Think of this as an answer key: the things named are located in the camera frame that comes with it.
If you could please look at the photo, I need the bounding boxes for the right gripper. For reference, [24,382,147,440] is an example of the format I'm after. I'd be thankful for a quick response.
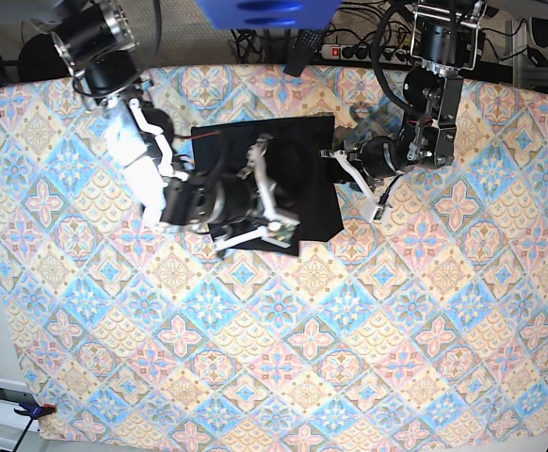
[160,172,263,234]

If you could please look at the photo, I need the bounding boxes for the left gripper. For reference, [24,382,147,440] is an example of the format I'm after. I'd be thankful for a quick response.
[328,136,401,186]

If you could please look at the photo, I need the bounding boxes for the dark navy T-shirt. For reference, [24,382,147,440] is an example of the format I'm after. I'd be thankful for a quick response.
[191,115,344,256]

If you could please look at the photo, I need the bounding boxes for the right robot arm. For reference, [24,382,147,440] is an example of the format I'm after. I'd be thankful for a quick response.
[49,1,274,247]

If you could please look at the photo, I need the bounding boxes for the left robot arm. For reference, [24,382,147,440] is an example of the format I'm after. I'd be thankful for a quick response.
[326,1,486,185]

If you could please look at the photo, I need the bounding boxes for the patterned colourful tablecloth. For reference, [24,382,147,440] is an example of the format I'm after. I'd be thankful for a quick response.
[0,80,548,451]

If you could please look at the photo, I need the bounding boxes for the blue plastic box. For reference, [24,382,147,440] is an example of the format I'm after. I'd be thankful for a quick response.
[196,0,341,30]

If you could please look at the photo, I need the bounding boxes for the black round floor base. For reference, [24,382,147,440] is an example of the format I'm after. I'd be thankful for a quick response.
[17,34,70,83]

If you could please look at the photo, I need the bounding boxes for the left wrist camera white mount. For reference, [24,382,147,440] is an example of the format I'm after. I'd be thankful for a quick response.
[320,149,395,223]

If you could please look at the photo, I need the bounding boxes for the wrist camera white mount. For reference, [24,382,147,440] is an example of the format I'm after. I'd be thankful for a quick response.
[320,149,395,223]
[214,133,300,252]

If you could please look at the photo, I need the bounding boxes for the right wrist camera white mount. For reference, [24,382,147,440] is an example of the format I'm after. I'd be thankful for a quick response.
[214,133,300,252]

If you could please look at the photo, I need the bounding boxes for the white power strip red switch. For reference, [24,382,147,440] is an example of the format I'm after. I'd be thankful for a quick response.
[320,43,413,65]

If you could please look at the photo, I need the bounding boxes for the black mesh strap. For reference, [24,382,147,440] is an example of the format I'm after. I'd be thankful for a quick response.
[282,28,325,76]

